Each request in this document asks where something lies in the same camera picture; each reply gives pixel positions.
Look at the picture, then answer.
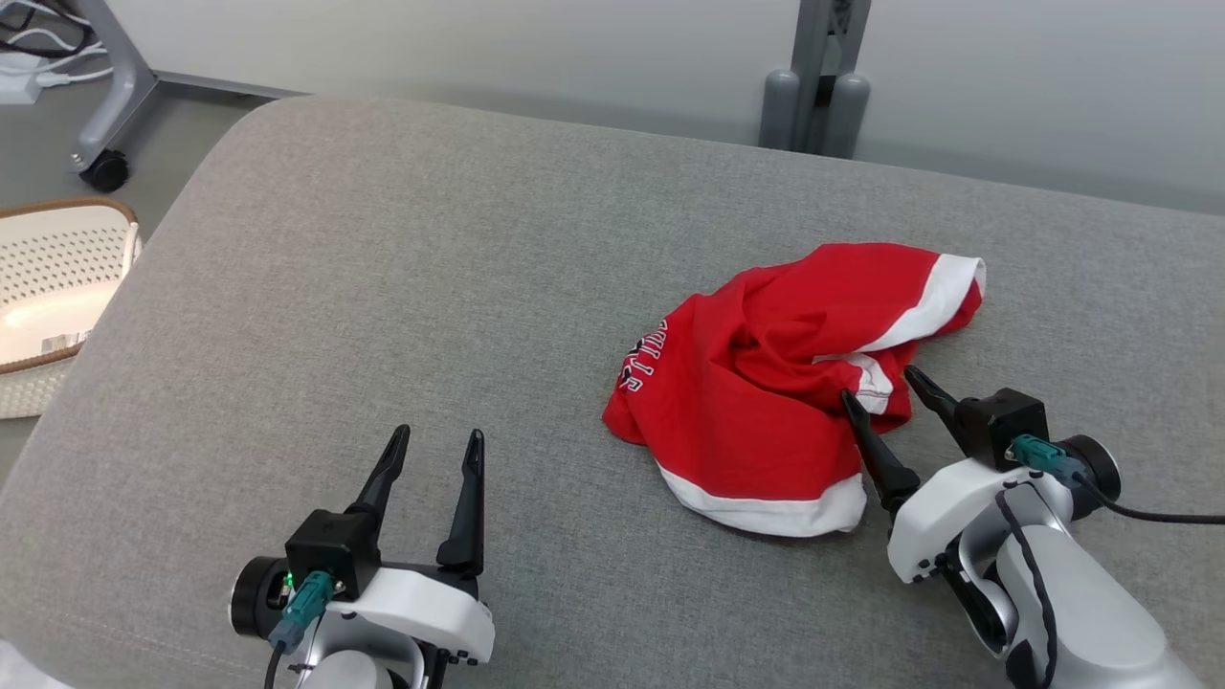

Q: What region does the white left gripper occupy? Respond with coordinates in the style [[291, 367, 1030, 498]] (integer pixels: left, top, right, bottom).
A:
[[230, 424, 496, 666]]

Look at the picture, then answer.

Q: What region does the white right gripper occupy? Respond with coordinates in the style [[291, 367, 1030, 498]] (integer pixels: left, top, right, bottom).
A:
[[839, 365, 1123, 583]]

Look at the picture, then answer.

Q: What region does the red shorts white trim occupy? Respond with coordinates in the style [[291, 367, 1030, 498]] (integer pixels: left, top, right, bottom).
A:
[[601, 242, 987, 538]]

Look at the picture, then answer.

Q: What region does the white perforated laundry basket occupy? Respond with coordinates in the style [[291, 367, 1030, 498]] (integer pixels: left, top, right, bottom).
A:
[[0, 197, 145, 421]]

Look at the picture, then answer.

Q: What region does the black right arm cable teal plug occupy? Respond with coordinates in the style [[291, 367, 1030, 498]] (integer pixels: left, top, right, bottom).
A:
[[1007, 433, 1225, 526]]

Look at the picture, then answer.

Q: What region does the black arm cable teal plug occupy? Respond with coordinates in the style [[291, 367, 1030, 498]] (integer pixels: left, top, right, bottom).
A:
[[265, 570, 337, 689], [1007, 433, 1225, 526]]

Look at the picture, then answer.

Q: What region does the black left arm cable teal plug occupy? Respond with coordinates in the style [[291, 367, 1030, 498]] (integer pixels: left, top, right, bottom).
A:
[[265, 570, 337, 689]]

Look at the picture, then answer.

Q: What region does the grey metal post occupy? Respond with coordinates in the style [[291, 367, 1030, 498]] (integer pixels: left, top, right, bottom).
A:
[[759, 0, 873, 160]]

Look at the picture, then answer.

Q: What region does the grey wheeled frame black caster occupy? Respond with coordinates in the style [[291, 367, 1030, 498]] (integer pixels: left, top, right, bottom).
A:
[[65, 0, 309, 193]]

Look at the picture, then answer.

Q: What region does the bundle of floor cables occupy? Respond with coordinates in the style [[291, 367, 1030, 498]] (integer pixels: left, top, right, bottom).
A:
[[0, 0, 118, 106]]

